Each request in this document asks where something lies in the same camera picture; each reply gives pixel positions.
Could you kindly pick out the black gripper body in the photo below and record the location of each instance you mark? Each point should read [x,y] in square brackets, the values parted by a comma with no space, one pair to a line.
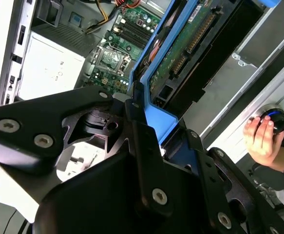
[95,200]

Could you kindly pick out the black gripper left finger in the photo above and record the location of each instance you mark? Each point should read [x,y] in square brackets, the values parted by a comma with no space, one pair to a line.
[34,112]

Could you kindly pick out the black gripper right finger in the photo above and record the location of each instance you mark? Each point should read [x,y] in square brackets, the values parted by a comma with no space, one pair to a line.
[205,170]

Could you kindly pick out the hard disk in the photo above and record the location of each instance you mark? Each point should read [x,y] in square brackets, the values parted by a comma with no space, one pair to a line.
[161,80]

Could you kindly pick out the person hand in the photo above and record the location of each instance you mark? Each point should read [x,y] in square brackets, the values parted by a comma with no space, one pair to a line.
[261,141]

